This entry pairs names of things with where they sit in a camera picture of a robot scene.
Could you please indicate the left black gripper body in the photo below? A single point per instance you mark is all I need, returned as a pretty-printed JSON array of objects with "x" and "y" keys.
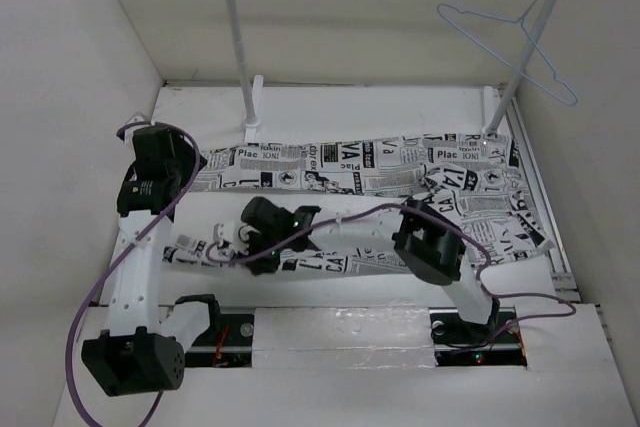
[{"x": 183, "y": 165}]

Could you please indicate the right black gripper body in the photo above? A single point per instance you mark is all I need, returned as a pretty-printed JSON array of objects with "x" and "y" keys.
[{"x": 259, "y": 242}]

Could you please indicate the newspaper print trousers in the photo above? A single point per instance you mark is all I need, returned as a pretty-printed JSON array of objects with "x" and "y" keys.
[{"x": 476, "y": 182}]

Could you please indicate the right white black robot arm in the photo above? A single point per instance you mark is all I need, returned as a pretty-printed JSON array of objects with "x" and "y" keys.
[{"x": 432, "y": 248}]

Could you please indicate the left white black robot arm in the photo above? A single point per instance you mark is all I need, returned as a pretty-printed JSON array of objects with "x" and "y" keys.
[{"x": 137, "y": 351}]

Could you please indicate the white foam block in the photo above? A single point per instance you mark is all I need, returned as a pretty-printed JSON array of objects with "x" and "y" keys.
[{"x": 374, "y": 338}]

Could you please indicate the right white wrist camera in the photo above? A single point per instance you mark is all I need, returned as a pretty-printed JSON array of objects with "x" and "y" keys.
[{"x": 230, "y": 238}]

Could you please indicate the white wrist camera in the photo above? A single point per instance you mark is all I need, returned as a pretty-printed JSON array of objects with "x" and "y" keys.
[
  {"x": 230, "y": 238},
  {"x": 125, "y": 132}
]

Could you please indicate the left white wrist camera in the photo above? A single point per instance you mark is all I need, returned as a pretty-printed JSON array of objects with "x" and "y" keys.
[{"x": 125, "y": 132}]

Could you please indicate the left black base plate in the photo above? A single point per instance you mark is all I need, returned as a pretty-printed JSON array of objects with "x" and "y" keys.
[{"x": 219, "y": 341}]

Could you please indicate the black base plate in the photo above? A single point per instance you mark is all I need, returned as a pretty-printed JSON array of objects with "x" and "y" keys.
[
  {"x": 219, "y": 341},
  {"x": 455, "y": 345}
]

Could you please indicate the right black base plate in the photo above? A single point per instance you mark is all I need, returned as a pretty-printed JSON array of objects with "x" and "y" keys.
[{"x": 455, "y": 345}]

